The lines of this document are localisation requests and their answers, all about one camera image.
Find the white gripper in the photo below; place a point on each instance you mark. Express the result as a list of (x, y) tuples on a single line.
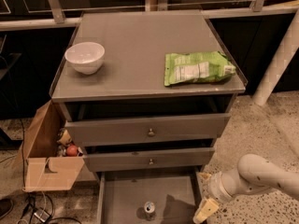
[(215, 187)]

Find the crumpled snack wrapper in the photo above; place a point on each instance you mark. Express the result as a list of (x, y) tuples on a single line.
[(64, 138)]

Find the grey drawer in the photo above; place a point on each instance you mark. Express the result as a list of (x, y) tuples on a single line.
[(148, 159), (174, 191), (110, 132)]

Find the brown cardboard box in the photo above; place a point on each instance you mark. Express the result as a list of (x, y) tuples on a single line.
[(45, 170)]

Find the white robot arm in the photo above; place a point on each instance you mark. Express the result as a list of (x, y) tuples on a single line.
[(254, 174)]

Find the red apple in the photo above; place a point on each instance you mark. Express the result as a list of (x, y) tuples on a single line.
[(72, 151)]

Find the white ceramic bowl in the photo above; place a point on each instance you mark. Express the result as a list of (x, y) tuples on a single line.
[(86, 57)]

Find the green chip bag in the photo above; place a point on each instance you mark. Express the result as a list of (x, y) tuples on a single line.
[(197, 67)]

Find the grey bottom drawer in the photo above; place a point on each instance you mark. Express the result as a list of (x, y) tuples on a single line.
[(174, 191)]

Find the metal railing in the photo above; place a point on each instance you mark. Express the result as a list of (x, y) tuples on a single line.
[(41, 14)]

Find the grey middle drawer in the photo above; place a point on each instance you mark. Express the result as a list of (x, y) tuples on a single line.
[(148, 159)]

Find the silver redbull can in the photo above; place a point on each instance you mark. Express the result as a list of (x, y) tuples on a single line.
[(149, 210)]

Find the grey top drawer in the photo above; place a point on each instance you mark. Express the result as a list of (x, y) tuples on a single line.
[(110, 132)]

